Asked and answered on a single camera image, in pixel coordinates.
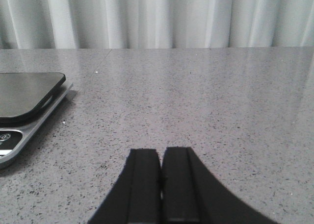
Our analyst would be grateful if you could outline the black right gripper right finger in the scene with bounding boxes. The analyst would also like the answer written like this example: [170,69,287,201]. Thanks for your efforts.
[162,147,274,224]

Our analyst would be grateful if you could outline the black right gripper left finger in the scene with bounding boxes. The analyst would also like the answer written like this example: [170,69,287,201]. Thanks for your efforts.
[88,149,161,224]

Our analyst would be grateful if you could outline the digital kitchen scale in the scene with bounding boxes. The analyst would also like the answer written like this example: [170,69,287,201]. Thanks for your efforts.
[0,72,73,168]

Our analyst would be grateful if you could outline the white pleated curtain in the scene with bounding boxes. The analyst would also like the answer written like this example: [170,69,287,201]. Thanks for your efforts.
[0,0,314,49]

